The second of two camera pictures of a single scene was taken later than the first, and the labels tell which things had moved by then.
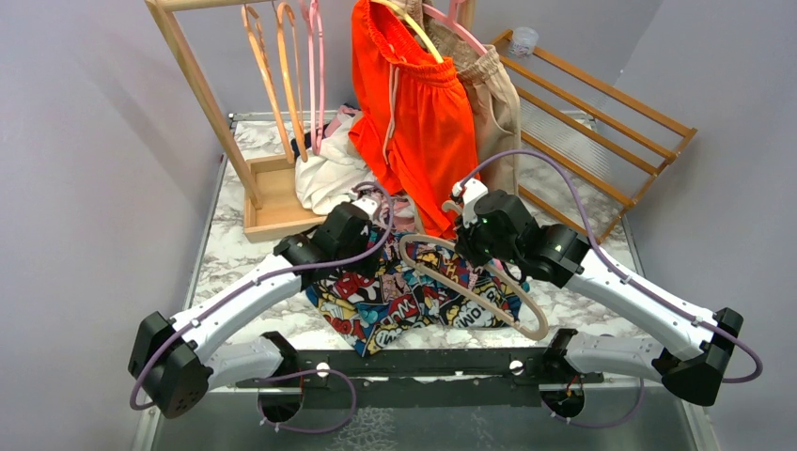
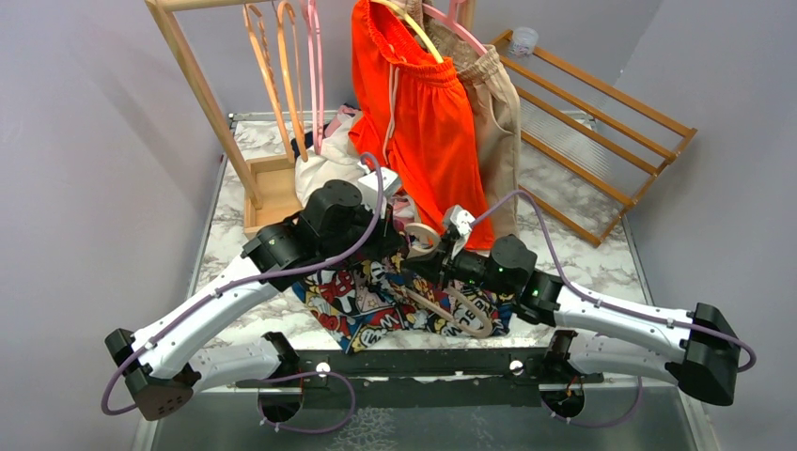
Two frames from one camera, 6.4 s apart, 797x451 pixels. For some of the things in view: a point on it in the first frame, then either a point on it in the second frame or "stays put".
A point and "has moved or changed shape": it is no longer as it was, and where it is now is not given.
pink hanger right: x=450 y=19 stays put
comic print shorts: x=409 y=291 stays put
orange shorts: x=411 y=113 stays put
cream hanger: x=404 y=241 has moved or changed shape
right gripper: x=465 y=243 to x=435 y=268
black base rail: x=427 y=379 stays put
